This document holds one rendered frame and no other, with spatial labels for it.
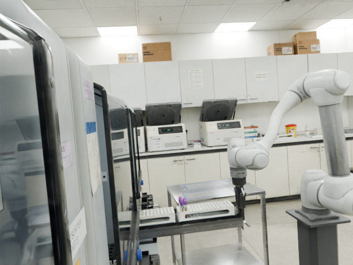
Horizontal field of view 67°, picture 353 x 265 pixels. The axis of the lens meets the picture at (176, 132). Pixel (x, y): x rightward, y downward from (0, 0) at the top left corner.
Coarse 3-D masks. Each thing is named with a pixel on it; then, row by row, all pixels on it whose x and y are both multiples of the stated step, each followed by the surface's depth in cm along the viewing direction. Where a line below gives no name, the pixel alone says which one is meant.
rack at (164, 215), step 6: (144, 210) 143; (150, 210) 142; (156, 210) 142; (162, 210) 141; (168, 210) 140; (144, 216) 134; (150, 216) 134; (156, 216) 135; (162, 216) 135; (168, 216) 135; (174, 216) 136; (144, 222) 141; (150, 222) 140; (156, 222) 135; (162, 222) 135; (168, 222) 135
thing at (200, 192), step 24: (168, 192) 207; (192, 192) 186; (216, 192) 181; (264, 192) 177; (264, 216) 178; (240, 240) 221; (264, 240) 179; (192, 264) 193; (216, 264) 190; (240, 264) 188; (264, 264) 182
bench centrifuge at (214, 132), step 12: (204, 108) 404; (216, 108) 407; (228, 108) 410; (204, 120) 428; (216, 120) 433; (228, 120) 387; (240, 120) 388; (204, 132) 393; (216, 132) 377; (228, 132) 379; (240, 132) 381; (204, 144) 400; (216, 144) 378
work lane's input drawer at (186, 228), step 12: (228, 216) 138; (240, 216) 139; (144, 228) 133; (156, 228) 133; (168, 228) 134; (180, 228) 135; (192, 228) 135; (204, 228) 136; (216, 228) 137; (228, 228) 138
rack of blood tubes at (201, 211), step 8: (176, 208) 143; (192, 208) 140; (200, 208) 139; (208, 208) 138; (216, 208) 138; (224, 208) 139; (232, 208) 139; (192, 216) 139; (200, 216) 139; (208, 216) 138; (216, 216) 138
